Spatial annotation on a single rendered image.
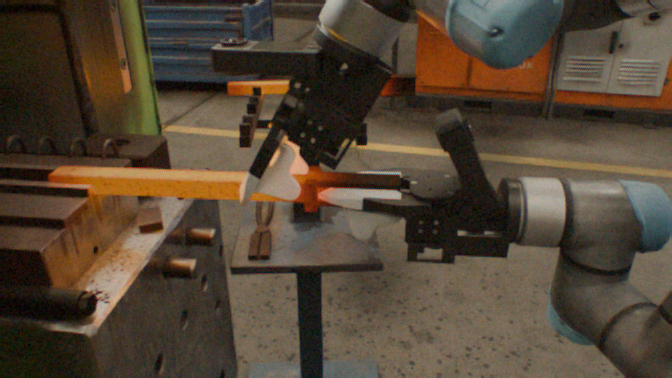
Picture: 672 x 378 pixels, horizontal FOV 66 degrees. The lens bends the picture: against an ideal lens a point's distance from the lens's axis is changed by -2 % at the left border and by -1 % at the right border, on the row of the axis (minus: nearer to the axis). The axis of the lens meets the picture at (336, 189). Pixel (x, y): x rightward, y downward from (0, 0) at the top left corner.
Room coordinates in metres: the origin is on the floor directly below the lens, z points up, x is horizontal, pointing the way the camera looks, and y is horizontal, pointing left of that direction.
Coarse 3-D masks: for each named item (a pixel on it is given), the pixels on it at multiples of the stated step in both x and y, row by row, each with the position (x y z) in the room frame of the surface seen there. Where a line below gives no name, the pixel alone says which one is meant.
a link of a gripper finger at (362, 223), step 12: (324, 192) 0.51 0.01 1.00; (336, 192) 0.50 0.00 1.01; (348, 192) 0.50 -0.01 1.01; (360, 192) 0.50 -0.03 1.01; (372, 192) 0.50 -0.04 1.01; (384, 192) 0.50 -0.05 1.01; (396, 192) 0.50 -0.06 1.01; (336, 204) 0.50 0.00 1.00; (348, 204) 0.49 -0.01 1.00; (360, 204) 0.49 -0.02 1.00; (348, 216) 0.50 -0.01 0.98; (360, 216) 0.50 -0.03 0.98; (372, 216) 0.49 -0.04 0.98; (384, 216) 0.49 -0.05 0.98; (396, 216) 0.49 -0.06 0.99; (360, 228) 0.50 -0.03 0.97; (372, 228) 0.49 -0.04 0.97
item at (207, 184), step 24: (72, 168) 0.56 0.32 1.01; (96, 168) 0.56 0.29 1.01; (120, 168) 0.56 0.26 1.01; (144, 168) 0.56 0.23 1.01; (312, 168) 0.54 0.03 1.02; (96, 192) 0.54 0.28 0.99; (120, 192) 0.54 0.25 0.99; (144, 192) 0.53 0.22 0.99; (168, 192) 0.53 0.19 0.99; (192, 192) 0.53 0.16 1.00; (216, 192) 0.52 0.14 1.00; (312, 192) 0.50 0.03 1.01
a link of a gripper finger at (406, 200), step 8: (368, 200) 0.48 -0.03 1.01; (376, 200) 0.48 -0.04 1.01; (384, 200) 0.48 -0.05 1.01; (392, 200) 0.48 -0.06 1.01; (400, 200) 0.48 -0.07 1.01; (408, 200) 0.48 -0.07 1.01; (416, 200) 0.48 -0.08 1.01; (424, 200) 0.48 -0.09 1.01; (368, 208) 0.48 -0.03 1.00; (376, 208) 0.48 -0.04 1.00; (384, 208) 0.47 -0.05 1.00; (392, 208) 0.47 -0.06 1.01; (400, 208) 0.47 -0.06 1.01; (408, 208) 0.47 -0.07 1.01; (416, 208) 0.47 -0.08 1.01; (424, 208) 0.47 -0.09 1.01; (400, 216) 0.47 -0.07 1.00; (408, 216) 0.47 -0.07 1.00; (416, 216) 0.47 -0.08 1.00
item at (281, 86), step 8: (280, 80) 1.17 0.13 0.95; (288, 80) 1.17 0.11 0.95; (392, 80) 1.17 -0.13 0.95; (400, 80) 1.17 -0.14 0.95; (408, 80) 1.17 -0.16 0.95; (232, 88) 1.13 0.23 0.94; (240, 88) 1.14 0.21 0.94; (248, 88) 1.14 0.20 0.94; (264, 88) 1.14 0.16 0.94; (272, 88) 1.14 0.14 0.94; (280, 88) 1.14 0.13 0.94; (288, 88) 1.14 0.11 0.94; (384, 88) 1.16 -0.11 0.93; (392, 88) 1.17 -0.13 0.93; (400, 88) 1.17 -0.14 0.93; (408, 88) 1.17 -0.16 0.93
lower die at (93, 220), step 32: (0, 160) 0.63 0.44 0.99; (32, 160) 0.63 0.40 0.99; (64, 160) 0.63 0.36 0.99; (96, 160) 0.62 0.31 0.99; (128, 160) 0.63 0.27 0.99; (0, 192) 0.54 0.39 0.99; (32, 192) 0.54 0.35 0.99; (64, 192) 0.53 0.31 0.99; (0, 224) 0.48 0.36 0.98; (32, 224) 0.48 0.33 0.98; (64, 224) 0.48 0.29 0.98; (96, 224) 0.53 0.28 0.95; (0, 256) 0.44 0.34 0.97; (32, 256) 0.43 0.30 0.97; (64, 256) 0.46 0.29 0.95; (96, 256) 0.51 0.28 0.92
